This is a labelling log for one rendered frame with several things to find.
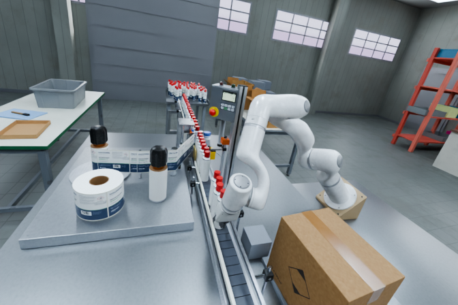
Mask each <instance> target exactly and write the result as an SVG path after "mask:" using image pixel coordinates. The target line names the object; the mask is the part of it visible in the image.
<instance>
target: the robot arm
mask: <svg viewBox="0 0 458 305"><path fill-rule="evenodd" d="M309 110H310V103H309V101H308V100H307V99H306V98H305V97H303V96H300V95H291V94H287V95H268V94H263V95H259V96H257V97H255V98H254V99H253V101H252V102H251V104H250V107H249V110H248V113H247V117H246V119H245V124H244V127H243V131H242V134H241V138H240V141H239V145H238V148H237V151H236V157H237V158H238V159H239V160H240V161H242V162H244V163H245V164H247V165H248V166H250V167H251V168H252V169H253V170H254V171H255V173H256V175H257V177H258V185H257V187H256V188H254V187H252V182H251V180H250V178H249V177H248V176H246V175H244V174H241V173H237V174H233V175H232V176H231V177H230V179H229V182H228V185H227V187H226V190H225V192H224V196H223V197H222V201H221V202H220V203H218V205H217V206H216V208H215V210H214V214H215V216H214V217H213V221H215V222H217V223H219V226H220V227H221V228H224V227H225V226H226V224H227V223H229V222H230V221H235V220H237V219H238V217H239V215H240V211H241V208H242V206H244V207H248V208H251V209H254V210H262V209H263V208H264V206H265V205H266V200H267V197H268V194H269V187H270V179H269V174H268V172H267V170H266V168H265V166H264V164H263V162H262V161H261V160H260V156H259V153H260V149H261V146H262V141H263V138H264V134H265V131H266V126H267V124H268V121H269V122H270V123H271V124H272V125H274V126H276V127H278V128H280V129H281V130H283V131H285V132H286V133H287V134H288V135H289V136H290V137H291V138H292V139H293V141H294V143H295V144H296V147H297V150H298V155H297V161H298V163H299V165H300V166H301V167H303V168H305V169H309V170H317V172H316V177H317V179H318V181H319V183H320V184H321V186H322V188H323V189H324V190H325V192H324V200H325V202H326V204H327V205H328V206H329V207H330V208H332V209H335V210H345V209H348V208H350V207H351V206H353V205H354V203H355V202H356V198H357V195H356V191H355V190H354V188H353V187H352V186H350V185H349V184H346V183H344V182H343V180H342V179H341V176H340V175H339V173H338V171H339V170H340V168H341V166H342V164H343V157H342V156H341V154H340V153H339V152H337V151H336V150H331V149H321V148H312V146H313V145H314V142H315V139H314V135H313V133H312V131H311V129H310V128H309V126H308V125H307V123H305V122H304V121H302V120H301V119H299V118H303V117H304V116H306V115H307V114H308V113H309Z"/></svg>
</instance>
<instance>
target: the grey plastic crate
mask: <svg viewBox="0 0 458 305"><path fill-rule="evenodd" d="M86 84H87V82H86V81H77V80H61V79H49V80H46V81H43V82H41V83H39V84H36V85H34V86H32V87H29V90H31V91H33V94H34V96H35V100H36V102H37V106H38V107H39V108H61V109H74V108H75V107H76V106H77V105H78V104H79V103H80V102H81V101H82V100H83V99H84V98H85V85H86Z"/></svg>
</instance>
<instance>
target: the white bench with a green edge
mask: <svg viewBox="0 0 458 305"><path fill-rule="evenodd" d="M104 95H105V93H103V92H94V91H85V98H84V99H83V100H82V101H81V102H80V103H79V104H78V105H77V106H76V107H75V108H74V109H61V108H39V107H38V106H37V102H36V100H35V96H34V94H33V93H32V94H30V95H27V96H25V97H22V98H20V99H17V100H15V101H12V102H10V103H7V104H5V105H3V106H0V112H3V111H6V110H11V109H14V108H15V109H21V110H33V111H38V112H47V114H45V115H42V116H39V117H37V118H33V119H32V120H35V121H50V122H51V124H50V125H49V126H48V127H47V128H46V130H45V131H44V132H43V133H42V134H41V135H40V136H39V137H38V138H37V139H11V140H0V154H34V153H37V155H38V159H39V163H40V169H41V170H40V171H39V172H38V173H37V174H36V175H35V176H34V177H33V178H32V179H31V181H30V182H29V183H28V184H27V185H26V186H25V187H24V188H23V190H22V191H21V192H20V193H19V194H18V195H17V196H16V197H15V198H14V199H13V200H12V201H11V202H10V203H9V204H8V205H7V206H5V207H0V213H4V212H22V211H31V209H32V208H33V207H34V205H35V204H34V205H24V206H17V203H18V202H19V201H20V200H21V199H22V198H23V197H24V196H25V195H26V193H27V192H28V191H29V190H30V189H31V187H32V186H33V185H34V184H35V183H36V182H37V181H38V180H39V179H40V177H41V176H42V179H43V182H44V188H45V191H46V190H47V188H48V187H49V186H50V185H51V184H52V182H53V181H54V180H53V176H52V170H51V165H52V164H53V163H54V162H55V160H56V159H57V158H58V157H59V155H60V154H61V153H62V152H63V151H64V150H65V149H66V148H67V147H68V146H69V144H70V143H71V142H72V141H73V140H74V138H75V137H76V136H77V135H78V134H79V133H80V132H90V129H70V128H71V127H72V126H73V125H74V124H75V123H76V122H77V121H78V120H79V119H80V118H81V117H82V116H83V115H84V114H86V113H87V112H88V111H89V110H90V109H91V108H92V107H93V106H94V105H95V104H96V103H97V106H98V114H99V123H100V125H103V126H104V119H103V110H102V97H103V96H104ZM15 120H18V119H12V118H1V117H0V131H1V130H2V129H4V128H5V127H7V126H8V125H10V124H11V123H13V122H14V121H15ZM67 131H75V133H74V135H73V136H72V137H71V138H70V139H69V140H68V141H67V142H66V143H65V144H64V145H63V146H62V147H61V148H60V149H59V150H58V151H57V153H56V154H55V155H54V156H53V157H52V158H51V159H50V158H49V154H48V149H49V148H50V147H51V146H52V145H53V144H54V143H55V142H56V141H59V138H60V137H62V136H63V135H64V134H65V133H66V132H67Z"/></svg>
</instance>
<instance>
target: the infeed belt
mask: <svg viewBox="0 0 458 305"><path fill-rule="evenodd" d="M202 185H203V188H204V192H205V195H206V198H207V202H209V192H210V187H211V179H210V176H209V179H208V182H202ZM199 187H200V185H199ZM200 192H201V195H202V191H201V189H200ZM202 200H203V196H202ZM203 203H204V200H203ZM204 208H205V204H204ZM205 211H206V214H207V210H206V208H205ZM207 219H208V222H209V218H208V215H207ZM209 227H210V230H211V226H210V223H209ZM215 231H216V234H217V239H218V242H219V246H220V249H221V252H222V256H223V259H224V263H225V266H226V271H227V273H228V278H229V281H230V285H231V288H232V292H233V295H234V300H235V302H236V305H254V301H253V300H252V297H251V293H250V291H249V287H248V285H247V282H246V280H245V276H244V273H243V271H242V268H241V265H240V262H239V258H238V256H237V254H236V251H235V248H234V245H233V242H232V239H231V237H230V234H229V231H228V227H227V225H226V226H225V227H224V228H223V229H221V230H217V229H215ZM211 235H212V238H213V234H212V231H211ZM213 243H214V246H215V242H214V239H213ZM215 251H216V254H217V249H216V247H215ZM217 259H218V262H219V257H218V254H217ZM219 267H220V270H221V273H222V268H221V266H220V262H219ZM222 278H223V281H224V276H223V273H222ZM224 286H225V289H226V294H227V297H228V292H227V288H226V284H225V281H224ZM228 302H229V305H230V300H229V297H228Z"/></svg>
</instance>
